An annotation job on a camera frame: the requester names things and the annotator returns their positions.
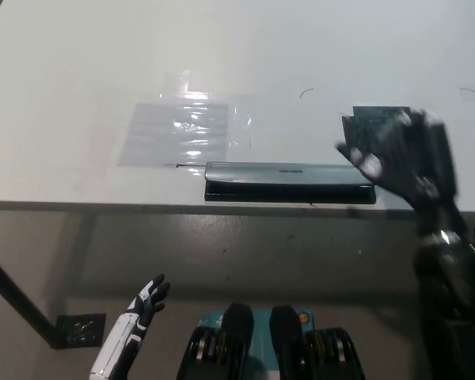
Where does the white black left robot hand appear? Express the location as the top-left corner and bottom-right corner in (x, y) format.
(87, 273), (172, 380)

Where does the grey translucent plastic sheet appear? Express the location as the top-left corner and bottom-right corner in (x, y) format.
(116, 102), (230, 168)

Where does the black metal table leg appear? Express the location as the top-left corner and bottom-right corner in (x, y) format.
(0, 245), (61, 350)

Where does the black tape patch on table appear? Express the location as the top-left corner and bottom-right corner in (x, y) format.
(340, 105), (415, 156)

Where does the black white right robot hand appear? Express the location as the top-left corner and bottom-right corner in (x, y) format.
(335, 108), (469, 239)

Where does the clear glossy tape film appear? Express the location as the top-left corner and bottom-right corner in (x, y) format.
(157, 70), (255, 150)

